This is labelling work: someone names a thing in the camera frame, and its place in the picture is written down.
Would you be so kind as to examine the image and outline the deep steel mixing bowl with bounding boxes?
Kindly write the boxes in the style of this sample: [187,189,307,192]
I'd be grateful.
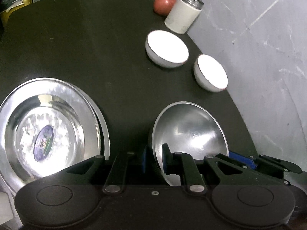
[149,101,229,186]

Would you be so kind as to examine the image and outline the shiny steel plate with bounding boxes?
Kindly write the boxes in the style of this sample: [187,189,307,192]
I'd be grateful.
[1,77,104,193]

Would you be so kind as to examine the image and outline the small white red-rimmed bowl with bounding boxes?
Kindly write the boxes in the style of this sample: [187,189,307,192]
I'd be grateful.
[194,54,229,92]

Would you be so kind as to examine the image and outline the large white red-rimmed bowl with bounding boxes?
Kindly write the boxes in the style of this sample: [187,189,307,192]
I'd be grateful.
[145,30,189,69]

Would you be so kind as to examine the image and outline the white steel-topped thermos jar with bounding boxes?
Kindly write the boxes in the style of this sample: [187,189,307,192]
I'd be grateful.
[164,0,204,34]

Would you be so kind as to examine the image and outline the red tomato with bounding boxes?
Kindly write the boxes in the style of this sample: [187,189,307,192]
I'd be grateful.
[153,0,176,17]

